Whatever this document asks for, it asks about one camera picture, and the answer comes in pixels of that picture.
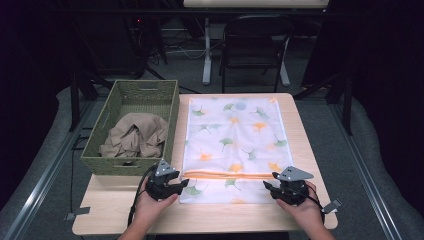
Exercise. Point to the grey tape piece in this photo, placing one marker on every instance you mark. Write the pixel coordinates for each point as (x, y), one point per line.
(78, 212)
(332, 206)

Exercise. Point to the black metal stand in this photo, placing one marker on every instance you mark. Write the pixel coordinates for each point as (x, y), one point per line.
(74, 100)
(348, 106)

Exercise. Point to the black folding chair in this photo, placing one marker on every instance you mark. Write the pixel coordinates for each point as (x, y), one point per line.
(256, 25)

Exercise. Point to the metal floor rail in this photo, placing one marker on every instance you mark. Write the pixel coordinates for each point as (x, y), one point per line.
(366, 173)
(50, 170)

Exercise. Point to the green woven basket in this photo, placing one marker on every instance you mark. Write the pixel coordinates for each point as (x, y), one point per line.
(133, 90)

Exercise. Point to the person's left hand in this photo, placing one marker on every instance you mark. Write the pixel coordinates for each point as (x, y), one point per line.
(148, 211)

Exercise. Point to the beige cloth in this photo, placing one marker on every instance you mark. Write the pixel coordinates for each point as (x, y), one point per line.
(140, 133)

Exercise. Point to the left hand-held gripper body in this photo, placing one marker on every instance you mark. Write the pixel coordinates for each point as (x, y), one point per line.
(157, 188)

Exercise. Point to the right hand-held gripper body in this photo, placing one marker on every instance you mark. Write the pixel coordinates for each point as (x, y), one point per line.
(293, 191)

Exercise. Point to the person's right hand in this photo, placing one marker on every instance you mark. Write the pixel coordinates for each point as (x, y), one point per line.
(306, 211)

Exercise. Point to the black tripod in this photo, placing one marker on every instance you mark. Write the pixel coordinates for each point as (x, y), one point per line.
(146, 50)

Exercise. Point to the white leaf print laundry bag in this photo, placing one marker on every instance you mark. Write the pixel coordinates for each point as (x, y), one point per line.
(233, 140)

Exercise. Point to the white desk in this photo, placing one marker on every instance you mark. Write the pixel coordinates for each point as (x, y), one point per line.
(207, 66)

